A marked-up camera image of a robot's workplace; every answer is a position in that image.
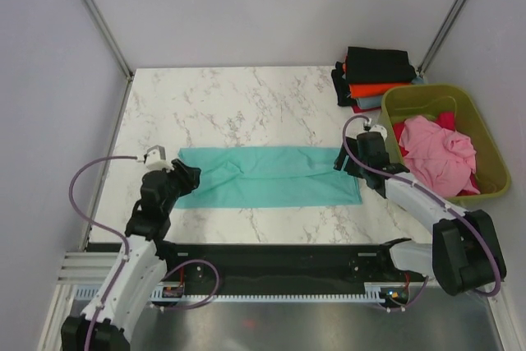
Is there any aluminium front rail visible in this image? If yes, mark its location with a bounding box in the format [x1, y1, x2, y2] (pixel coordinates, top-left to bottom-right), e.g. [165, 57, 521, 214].
[57, 250, 506, 286]

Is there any left aluminium frame post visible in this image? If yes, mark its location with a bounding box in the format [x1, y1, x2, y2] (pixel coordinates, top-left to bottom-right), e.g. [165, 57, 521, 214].
[55, 0, 135, 81]

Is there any white slotted cable duct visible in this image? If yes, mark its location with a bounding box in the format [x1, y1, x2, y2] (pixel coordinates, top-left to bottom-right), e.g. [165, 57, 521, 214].
[73, 281, 412, 303]

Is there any teal t shirt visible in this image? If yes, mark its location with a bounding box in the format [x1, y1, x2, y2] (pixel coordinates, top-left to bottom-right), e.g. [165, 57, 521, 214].
[175, 146, 362, 209]

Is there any black folded t shirt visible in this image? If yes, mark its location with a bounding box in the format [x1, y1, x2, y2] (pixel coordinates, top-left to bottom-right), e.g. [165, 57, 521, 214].
[345, 46, 416, 84]
[331, 62, 355, 107]

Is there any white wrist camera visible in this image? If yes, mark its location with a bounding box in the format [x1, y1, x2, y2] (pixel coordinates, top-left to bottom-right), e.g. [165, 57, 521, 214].
[137, 145, 173, 171]
[363, 118, 388, 140]

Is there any grey blue folded t shirt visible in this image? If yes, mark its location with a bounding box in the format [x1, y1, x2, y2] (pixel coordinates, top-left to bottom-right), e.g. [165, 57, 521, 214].
[355, 76, 425, 109]

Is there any right aluminium frame post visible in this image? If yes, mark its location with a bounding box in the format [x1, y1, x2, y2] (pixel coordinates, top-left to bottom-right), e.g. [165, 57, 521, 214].
[417, 0, 468, 77]

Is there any aluminium frame post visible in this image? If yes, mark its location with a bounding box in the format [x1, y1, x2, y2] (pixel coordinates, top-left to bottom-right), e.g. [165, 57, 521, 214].
[417, 0, 468, 77]
[55, 0, 135, 81]

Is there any pink t shirt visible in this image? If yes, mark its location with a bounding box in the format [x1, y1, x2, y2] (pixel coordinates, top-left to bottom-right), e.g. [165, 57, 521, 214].
[397, 115, 479, 196]

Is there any black folded t shirt bottom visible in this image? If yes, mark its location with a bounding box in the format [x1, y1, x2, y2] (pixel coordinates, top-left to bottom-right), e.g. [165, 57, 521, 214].
[331, 62, 355, 107]

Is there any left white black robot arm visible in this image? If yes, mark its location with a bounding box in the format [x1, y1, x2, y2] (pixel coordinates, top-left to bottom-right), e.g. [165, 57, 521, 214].
[61, 159, 201, 350]

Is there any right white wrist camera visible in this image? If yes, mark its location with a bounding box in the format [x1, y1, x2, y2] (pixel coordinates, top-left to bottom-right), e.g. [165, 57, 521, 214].
[363, 118, 388, 140]

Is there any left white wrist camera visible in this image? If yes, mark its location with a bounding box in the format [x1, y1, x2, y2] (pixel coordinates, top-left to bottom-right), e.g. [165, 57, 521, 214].
[137, 145, 173, 171]

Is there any olive green plastic bin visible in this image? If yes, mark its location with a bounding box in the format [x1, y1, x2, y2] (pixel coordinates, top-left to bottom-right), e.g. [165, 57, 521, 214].
[380, 84, 510, 205]

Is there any red t shirt in bin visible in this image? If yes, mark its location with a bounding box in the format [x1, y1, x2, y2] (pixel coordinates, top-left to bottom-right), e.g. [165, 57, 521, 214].
[392, 110, 482, 196]

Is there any black folded t shirt top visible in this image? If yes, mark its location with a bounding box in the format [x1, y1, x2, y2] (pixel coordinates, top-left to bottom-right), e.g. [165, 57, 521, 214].
[345, 46, 416, 84]

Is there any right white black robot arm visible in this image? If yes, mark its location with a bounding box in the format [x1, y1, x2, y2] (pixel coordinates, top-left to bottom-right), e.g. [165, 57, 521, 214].
[335, 132, 506, 297]

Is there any orange folded t shirt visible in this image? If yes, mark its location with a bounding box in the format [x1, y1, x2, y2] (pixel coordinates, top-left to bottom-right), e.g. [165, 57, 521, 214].
[349, 82, 410, 99]

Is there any red folded t shirt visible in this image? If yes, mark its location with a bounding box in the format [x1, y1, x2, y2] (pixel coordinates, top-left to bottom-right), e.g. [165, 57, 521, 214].
[351, 104, 381, 113]

